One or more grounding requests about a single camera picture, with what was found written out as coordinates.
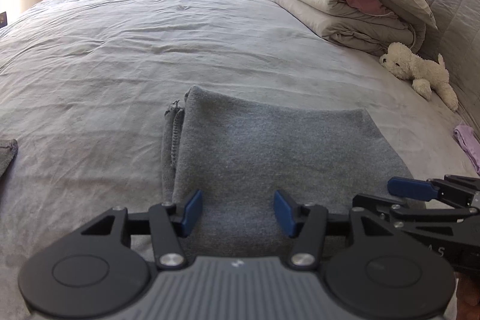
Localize grey knit sweater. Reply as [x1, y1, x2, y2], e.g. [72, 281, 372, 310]
[161, 86, 410, 257]

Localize person right hand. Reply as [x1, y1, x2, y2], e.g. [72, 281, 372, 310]
[456, 274, 479, 306]

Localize lilac folded cloth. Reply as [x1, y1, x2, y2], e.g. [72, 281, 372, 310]
[453, 124, 480, 175]

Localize white plush dog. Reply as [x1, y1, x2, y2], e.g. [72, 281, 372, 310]
[379, 42, 459, 112]

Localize grey bed sheet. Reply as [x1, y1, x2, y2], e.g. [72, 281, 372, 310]
[1, 0, 474, 319]

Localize grey folded garment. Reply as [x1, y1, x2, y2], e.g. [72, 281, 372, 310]
[0, 139, 18, 177]

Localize grey quilted headboard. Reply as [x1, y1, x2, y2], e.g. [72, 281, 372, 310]
[420, 0, 480, 131]

